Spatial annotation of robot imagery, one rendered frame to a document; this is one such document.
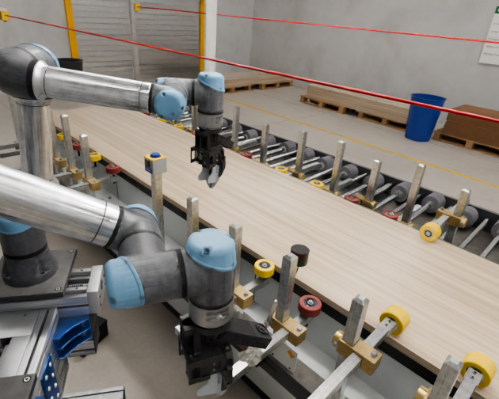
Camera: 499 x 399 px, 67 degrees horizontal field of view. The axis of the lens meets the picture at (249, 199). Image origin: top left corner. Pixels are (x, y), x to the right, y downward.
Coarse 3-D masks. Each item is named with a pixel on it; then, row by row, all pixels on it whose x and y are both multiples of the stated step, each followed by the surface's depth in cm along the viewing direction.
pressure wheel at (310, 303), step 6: (300, 300) 132; (306, 300) 132; (312, 300) 133; (318, 300) 133; (300, 306) 130; (306, 306) 129; (312, 306) 130; (318, 306) 130; (300, 312) 131; (306, 312) 129; (312, 312) 128; (318, 312) 130
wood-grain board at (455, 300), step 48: (96, 144) 258; (144, 144) 265; (192, 144) 272; (192, 192) 203; (240, 192) 206; (288, 192) 210; (288, 240) 167; (336, 240) 170; (384, 240) 172; (336, 288) 140; (384, 288) 142; (432, 288) 144; (480, 288) 146; (432, 336) 122; (480, 336) 123
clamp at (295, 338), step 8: (272, 320) 129; (288, 320) 128; (272, 328) 130; (280, 328) 127; (288, 328) 125; (304, 328) 125; (288, 336) 125; (296, 336) 122; (304, 336) 126; (296, 344) 124
